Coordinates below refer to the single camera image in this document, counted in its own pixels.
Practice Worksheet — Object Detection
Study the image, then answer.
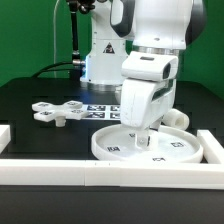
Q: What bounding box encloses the white cross-shaped table base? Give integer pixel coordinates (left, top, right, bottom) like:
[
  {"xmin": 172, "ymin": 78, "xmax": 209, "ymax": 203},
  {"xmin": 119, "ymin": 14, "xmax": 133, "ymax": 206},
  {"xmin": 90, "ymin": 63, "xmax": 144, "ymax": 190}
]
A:
[{"xmin": 32, "ymin": 100, "xmax": 89, "ymax": 127}]

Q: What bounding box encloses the white round table top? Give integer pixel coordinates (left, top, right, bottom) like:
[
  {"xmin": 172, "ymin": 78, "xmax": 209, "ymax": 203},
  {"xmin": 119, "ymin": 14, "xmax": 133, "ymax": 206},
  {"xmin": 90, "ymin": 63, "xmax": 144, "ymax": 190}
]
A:
[{"xmin": 91, "ymin": 125, "xmax": 203, "ymax": 163}]

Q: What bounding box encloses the white right fence piece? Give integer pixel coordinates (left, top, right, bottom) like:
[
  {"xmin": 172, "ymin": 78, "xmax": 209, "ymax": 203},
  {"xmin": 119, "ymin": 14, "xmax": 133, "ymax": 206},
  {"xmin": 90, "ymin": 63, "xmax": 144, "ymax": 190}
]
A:
[{"xmin": 197, "ymin": 130, "xmax": 224, "ymax": 165}]

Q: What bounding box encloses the black cable bundle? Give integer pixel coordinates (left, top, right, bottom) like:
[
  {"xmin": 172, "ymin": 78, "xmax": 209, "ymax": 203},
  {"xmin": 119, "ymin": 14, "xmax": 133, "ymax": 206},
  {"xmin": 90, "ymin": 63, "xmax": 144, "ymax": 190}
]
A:
[{"xmin": 31, "ymin": 60, "xmax": 86, "ymax": 78}]

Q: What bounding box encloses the white fence piece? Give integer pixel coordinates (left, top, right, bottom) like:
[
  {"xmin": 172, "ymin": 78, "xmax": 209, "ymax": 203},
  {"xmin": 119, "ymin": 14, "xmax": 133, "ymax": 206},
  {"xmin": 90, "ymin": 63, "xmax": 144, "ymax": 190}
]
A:
[
  {"xmin": 0, "ymin": 125, "xmax": 11, "ymax": 154},
  {"xmin": 197, "ymin": 130, "xmax": 224, "ymax": 165}
]

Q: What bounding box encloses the thin white hanging cable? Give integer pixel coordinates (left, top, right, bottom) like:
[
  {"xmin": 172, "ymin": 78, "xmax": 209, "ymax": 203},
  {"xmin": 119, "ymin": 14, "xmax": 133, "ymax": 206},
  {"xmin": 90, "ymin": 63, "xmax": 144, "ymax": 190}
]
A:
[{"xmin": 52, "ymin": 0, "xmax": 62, "ymax": 78}]

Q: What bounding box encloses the white left fence piece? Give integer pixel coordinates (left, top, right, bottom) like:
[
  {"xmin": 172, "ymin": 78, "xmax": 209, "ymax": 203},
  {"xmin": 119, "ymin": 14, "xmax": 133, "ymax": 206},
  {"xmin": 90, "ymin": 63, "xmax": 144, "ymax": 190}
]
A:
[{"xmin": 0, "ymin": 125, "xmax": 11, "ymax": 154}]

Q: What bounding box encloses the white front fence rail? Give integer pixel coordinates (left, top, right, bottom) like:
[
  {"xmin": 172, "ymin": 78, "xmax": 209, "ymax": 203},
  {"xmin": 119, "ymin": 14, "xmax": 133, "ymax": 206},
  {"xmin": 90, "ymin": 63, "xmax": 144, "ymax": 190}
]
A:
[{"xmin": 0, "ymin": 159, "xmax": 224, "ymax": 190}]

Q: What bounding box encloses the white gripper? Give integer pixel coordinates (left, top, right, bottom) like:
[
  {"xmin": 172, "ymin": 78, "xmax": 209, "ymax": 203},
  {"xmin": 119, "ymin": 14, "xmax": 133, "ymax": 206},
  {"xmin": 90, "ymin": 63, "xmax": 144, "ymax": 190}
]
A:
[{"xmin": 120, "ymin": 78, "xmax": 174, "ymax": 149}]

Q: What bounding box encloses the white fiducial marker sheet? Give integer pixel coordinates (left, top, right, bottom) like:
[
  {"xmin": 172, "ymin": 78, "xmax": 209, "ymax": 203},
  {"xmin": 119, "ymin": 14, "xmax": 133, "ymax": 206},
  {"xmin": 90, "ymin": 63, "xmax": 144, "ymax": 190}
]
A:
[{"xmin": 82, "ymin": 104, "xmax": 120, "ymax": 120}]

